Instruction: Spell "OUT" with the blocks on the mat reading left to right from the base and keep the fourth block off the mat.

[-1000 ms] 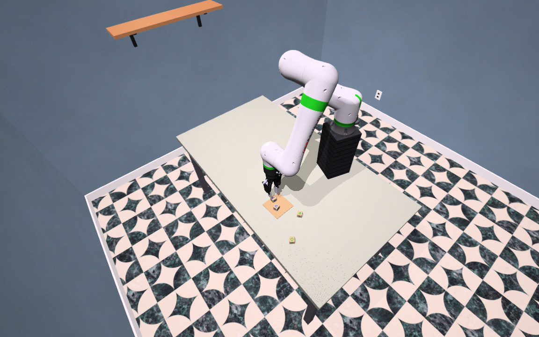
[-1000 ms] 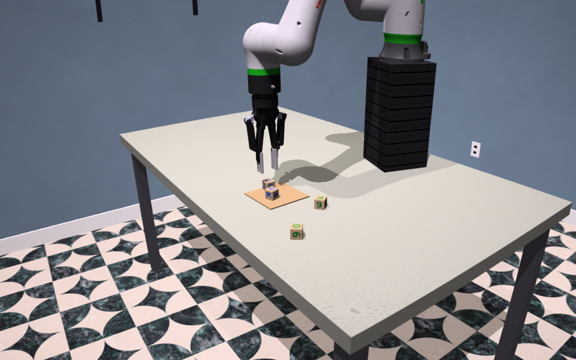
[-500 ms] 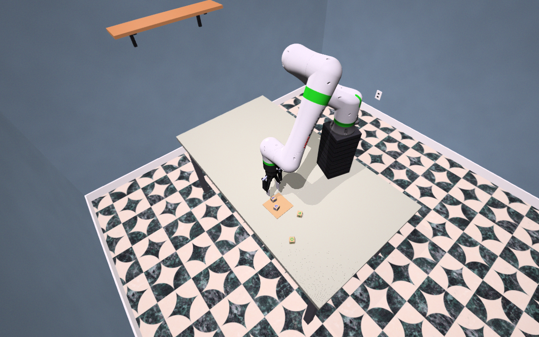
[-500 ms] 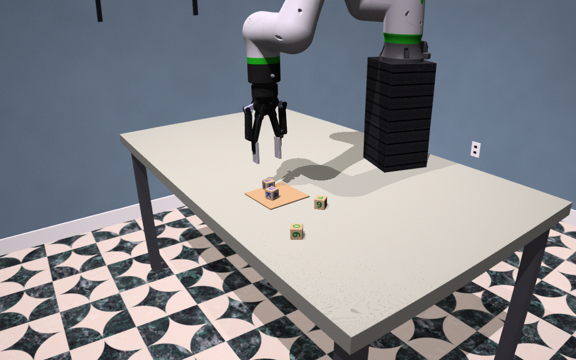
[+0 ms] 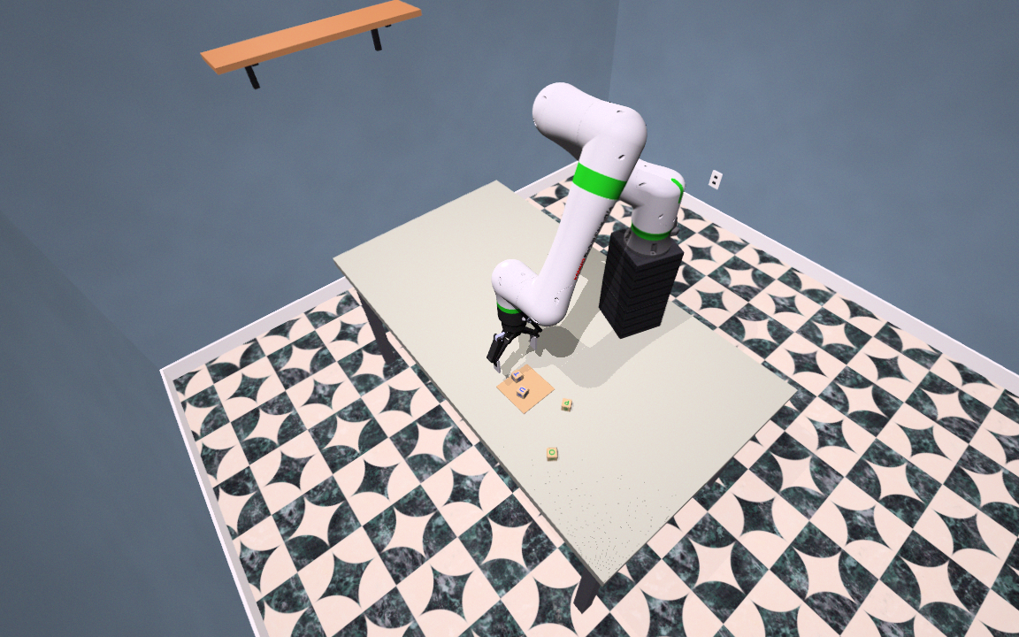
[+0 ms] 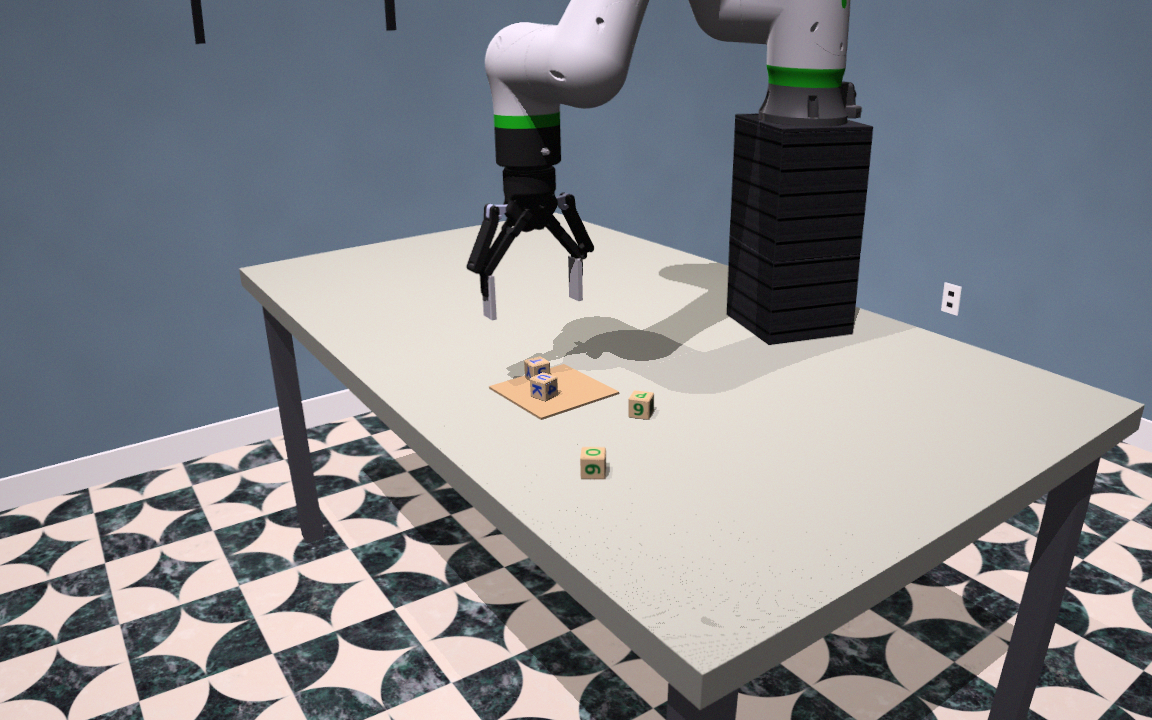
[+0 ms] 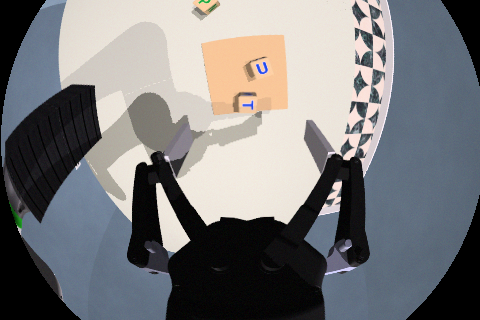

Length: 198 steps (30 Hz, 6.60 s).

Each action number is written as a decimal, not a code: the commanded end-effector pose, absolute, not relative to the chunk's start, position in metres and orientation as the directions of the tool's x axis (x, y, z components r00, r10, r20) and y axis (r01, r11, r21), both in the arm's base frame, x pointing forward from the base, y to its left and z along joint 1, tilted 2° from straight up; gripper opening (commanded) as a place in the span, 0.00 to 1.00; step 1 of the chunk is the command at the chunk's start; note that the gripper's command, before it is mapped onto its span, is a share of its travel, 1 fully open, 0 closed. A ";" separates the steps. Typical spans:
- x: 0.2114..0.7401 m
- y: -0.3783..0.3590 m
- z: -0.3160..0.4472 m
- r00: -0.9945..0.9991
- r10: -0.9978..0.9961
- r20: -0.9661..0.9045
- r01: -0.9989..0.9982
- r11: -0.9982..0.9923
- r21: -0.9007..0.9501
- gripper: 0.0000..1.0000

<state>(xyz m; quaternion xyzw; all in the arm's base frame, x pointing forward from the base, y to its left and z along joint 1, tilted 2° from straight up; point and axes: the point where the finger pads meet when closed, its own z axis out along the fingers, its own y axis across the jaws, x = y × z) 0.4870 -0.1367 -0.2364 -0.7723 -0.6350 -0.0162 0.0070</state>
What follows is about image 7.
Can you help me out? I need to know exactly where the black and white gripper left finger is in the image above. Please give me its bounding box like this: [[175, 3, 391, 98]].
[[127, 123, 232, 275]]

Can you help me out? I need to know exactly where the peach flat mat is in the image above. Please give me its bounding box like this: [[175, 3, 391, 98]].
[[202, 35, 288, 115]]

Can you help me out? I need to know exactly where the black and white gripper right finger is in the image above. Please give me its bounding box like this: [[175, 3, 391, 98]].
[[261, 120, 370, 275]]

